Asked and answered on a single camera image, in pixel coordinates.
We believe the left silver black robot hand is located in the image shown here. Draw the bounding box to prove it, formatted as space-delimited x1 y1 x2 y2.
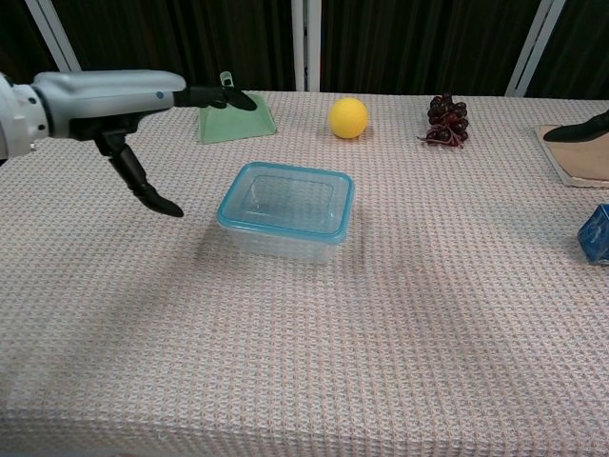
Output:
30 70 258 219

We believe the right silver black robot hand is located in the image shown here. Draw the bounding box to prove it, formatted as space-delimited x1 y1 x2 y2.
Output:
543 109 609 143

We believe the blue-rimmed clear plastic lid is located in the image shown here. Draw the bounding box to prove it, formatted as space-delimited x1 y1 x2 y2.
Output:
216 161 356 245

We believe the clear plastic container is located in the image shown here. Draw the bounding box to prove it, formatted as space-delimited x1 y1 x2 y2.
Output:
222 223 344 266

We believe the blue snack package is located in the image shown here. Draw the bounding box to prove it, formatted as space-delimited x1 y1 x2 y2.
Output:
577 203 609 266

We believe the brown cover notebook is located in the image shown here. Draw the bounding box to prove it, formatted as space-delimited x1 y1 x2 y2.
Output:
535 124 609 189

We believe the black pleated curtain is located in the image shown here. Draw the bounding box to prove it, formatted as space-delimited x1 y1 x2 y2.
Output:
319 0 541 96
525 0 609 101
51 0 296 92
0 0 59 83

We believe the green plastic dustpan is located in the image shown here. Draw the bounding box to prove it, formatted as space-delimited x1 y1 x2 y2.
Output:
197 70 278 146

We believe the dark red grape bunch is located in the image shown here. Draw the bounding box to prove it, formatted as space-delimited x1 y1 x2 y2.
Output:
417 92 470 149

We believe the yellow ball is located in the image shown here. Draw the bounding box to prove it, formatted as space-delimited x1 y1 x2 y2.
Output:
327 96 370 140

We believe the pink waffle tablecloth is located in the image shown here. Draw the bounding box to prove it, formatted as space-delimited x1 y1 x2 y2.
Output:
0 89 609 457

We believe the white frame post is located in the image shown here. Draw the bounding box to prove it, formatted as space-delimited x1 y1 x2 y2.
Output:
504 0 567 99
23 0 82 73
290 0 323 92

